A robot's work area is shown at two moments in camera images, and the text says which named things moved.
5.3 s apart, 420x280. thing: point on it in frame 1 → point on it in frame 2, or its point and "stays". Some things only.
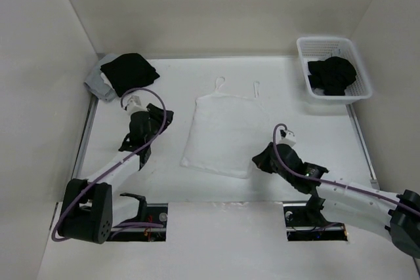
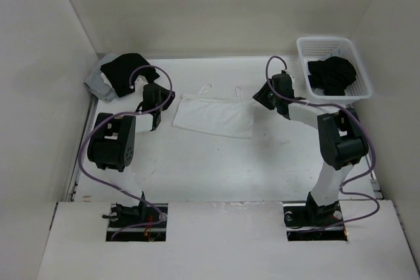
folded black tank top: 127,71 stays
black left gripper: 156,114 → 170,100
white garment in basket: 319,92 stays
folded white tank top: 105,80 stays
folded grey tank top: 96,84 stays
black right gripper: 261,159 → 261,96
